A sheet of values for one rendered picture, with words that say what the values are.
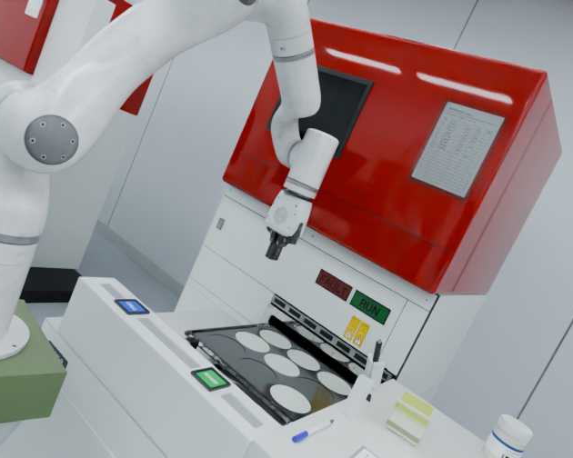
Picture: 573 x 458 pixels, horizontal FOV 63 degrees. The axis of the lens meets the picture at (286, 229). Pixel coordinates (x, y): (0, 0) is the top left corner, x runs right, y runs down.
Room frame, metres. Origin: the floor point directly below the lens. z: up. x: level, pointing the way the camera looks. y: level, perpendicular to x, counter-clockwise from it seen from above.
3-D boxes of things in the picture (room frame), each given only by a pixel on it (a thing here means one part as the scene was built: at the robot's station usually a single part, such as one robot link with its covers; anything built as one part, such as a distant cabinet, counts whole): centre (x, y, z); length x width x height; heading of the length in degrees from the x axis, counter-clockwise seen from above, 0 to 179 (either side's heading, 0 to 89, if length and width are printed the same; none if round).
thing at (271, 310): (1.32, -0.24, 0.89); 0.44 x 0.02 x 0.10; 57
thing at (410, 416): (0.93, -0.40, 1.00); 0.07 x 0.07 x 0.07; 66
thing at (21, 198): (0.74, 0.45, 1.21); 0.19 x 0.12 x 0.24; 46
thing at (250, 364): (1.13, -0.13, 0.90); 0.34 x 0.34 x 0.01; 57
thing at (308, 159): (1.15, 0.01, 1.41); 0.09 x 0.08 x 0.13; 46
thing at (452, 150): (1.69, -0.26, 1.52); 0.81 x 0.75 x 0.60; 57
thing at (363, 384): (0.91, -0.28, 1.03); 0.06 x 0.04 x 0.13; 147
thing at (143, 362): (0.86, 0.12, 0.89); 0.55 x 0.09 x 0.14; 57
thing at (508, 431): (0.99, -0.65, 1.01); 0.07 x 0.07 x 0.10
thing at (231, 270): (1.43, -0.09, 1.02); 0.81 x 0.03 x 0.40; 57
